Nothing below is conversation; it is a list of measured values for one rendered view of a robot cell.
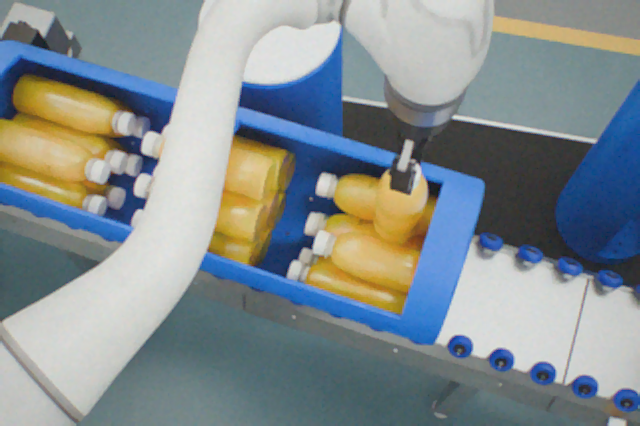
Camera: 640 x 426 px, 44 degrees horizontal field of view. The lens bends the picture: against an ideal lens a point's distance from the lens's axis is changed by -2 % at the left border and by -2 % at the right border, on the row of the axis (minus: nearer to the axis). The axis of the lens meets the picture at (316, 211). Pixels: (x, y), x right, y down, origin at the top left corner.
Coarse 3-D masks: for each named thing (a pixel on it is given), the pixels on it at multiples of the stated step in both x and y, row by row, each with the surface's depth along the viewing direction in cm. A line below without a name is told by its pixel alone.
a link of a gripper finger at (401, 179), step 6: (396, 162) 94; (408, 162) 94; (396, 168) 94; (408, 168) 93; (396, 174) 98; (402, 174) 97; (408, 174) 96; (390, 180) 103; (396, 180) 99; (402, 180) 99; (408, 180) 98; (390, 186) 102; (396, 186) 102; (402, 186) 101; (408, 186) 100
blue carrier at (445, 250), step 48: (0, 48) 137; (0, 96) 144; (144, 96) 148; (288, 144) 146; (336, 144) 130; (0, 192) 136; (432, 192) 143; (480, 192) 125; (288, 240) 150; (432, 240) 120; (288, 288) 129; (432, 288) 120; (432, 336) 126
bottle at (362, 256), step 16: (336, 240) 130; (352, 240) 128; (368, 240) 128; (336, 256) 129; (352, 256) 127; (368, 256) 127; (384, 256) 127; (400, 256) 127; (416, 256) 127; (352, 272) 129; (368, 272) 128; (384, 272) 127; (400, 272) 126; (400, 288) 128
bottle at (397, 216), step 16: (384, 176) 115; (384, 192) 114; (416, 192) 113; (384, 208) 117; (400, 208) 114; (416, 208) 115; (384, 224) 122; (400, 224) 120; (416, 224) 123; (384, 240) 129; (400, 240) 127
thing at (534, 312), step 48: (288, 192) 156; (48, 240) 162; (192, 288) 157; (480, 288) 149; (528, 288) 148; (576, 288) 148; (336, 336) 153; (480, 336) 146; (528, 336) 145; (576, 336) 145; (624, 336) 145; (480, 384) 150; (624, 384) 142
